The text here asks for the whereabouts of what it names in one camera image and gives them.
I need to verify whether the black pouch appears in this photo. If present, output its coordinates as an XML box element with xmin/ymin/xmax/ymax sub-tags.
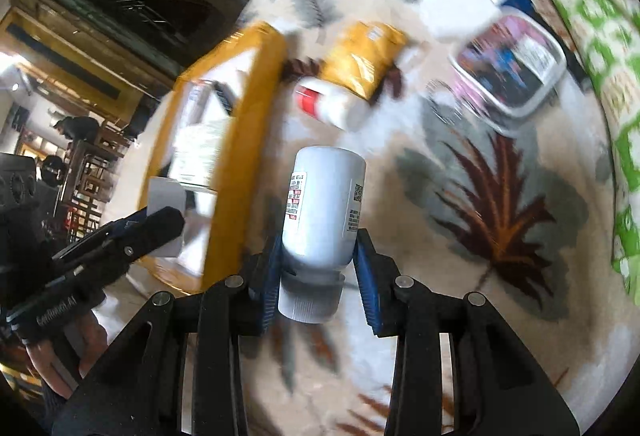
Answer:
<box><xmin>212</xmin><ymin>81</ymin><xmax>236</xmax><ymax>114</ymax></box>

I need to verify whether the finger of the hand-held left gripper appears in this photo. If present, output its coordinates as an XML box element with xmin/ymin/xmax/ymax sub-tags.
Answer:
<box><xmin>50</xmin><ymin>210</ymin><xmax>151</xmax><ymax>265</ymax></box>
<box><xmin>5</xmin><ymin>206</ymin><xmax>186</xmax><ymax>347</ymax></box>

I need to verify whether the red label white bottle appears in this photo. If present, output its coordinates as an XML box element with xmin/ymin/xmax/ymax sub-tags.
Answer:
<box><xmin>294</xmin><ymin>84</ymin><xmax>371</xmax><ymax>132</ymax></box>

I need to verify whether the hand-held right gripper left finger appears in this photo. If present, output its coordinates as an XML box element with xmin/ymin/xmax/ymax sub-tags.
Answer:
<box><xmin>52</xmin><ymin>233</ymin><xmax>286</xmax><ymax>436</ymax></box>

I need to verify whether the clear case with printed picture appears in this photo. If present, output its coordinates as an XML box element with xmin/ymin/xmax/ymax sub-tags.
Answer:
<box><xmin>449</xmin><ymin>6</ymin><xmax>568</xmax><ymax>134</ymax></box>

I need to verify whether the yellow cardboard box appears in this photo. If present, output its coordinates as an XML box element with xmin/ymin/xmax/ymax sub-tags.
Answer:
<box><xmin>135</xmin><ymin>20</ymin><xmax>288</xmax><ymax>294</ymax></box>

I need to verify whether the wooden rack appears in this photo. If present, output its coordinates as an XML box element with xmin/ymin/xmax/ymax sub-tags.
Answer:
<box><xmin>60</xmin><ymin>139</ymin><xmax>131</xmax><ymax>237</ymax></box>

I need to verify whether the floral leaf blanket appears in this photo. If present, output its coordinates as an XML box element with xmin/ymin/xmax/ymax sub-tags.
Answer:
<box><xmin>100</xmin><ymin>0</ymin><xmax>636</xmax><ymax>436</ymax></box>

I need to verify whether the large white bottle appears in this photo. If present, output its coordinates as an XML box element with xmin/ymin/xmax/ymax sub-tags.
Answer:
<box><xmin>276</xmin><ymin>145</ymin><xmax>367</xmax><ymax>324</ymax></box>

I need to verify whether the pale green medicine box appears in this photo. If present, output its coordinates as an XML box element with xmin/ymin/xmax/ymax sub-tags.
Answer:
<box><xmin>167</xmin><ymin>119</ymin><xmax>233</xmax><ymax>189</ymax></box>

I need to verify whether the person's left hand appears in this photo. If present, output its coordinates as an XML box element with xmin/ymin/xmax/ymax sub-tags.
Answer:
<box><xmin>25</xmin><ymin>306</ymin><xmax>108</xmax><ymax>397</ymax></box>

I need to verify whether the yellow snack packet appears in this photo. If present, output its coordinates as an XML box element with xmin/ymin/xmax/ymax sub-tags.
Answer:
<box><xmin>320</xmin><ymin>21</ymin><xmax>407</xmax><ymax>102</ymax></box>

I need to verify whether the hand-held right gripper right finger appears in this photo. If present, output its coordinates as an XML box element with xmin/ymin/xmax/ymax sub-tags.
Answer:
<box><xmin>352</xmin><ymin>229</ymin><xmax>581</xmax><ymax>436</ymax></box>

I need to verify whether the flat white box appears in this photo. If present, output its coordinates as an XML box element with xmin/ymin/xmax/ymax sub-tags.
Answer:
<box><xmin>417</xmin><ymin>0</ymin><xmax>501</xmax><ymax>40</ymax></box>

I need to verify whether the long white carton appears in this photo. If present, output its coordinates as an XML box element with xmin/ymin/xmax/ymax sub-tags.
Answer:
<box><xmin>180</xmin><ymin>189</ymin><xmax>218</xmax><ymax>277</ymax></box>

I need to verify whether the green patterned quilt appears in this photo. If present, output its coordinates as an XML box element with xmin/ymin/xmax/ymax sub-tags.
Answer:
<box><xmin>510</xmin><ymin>0</ymin><xmax>640</xmax><ymax>292</ymax></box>

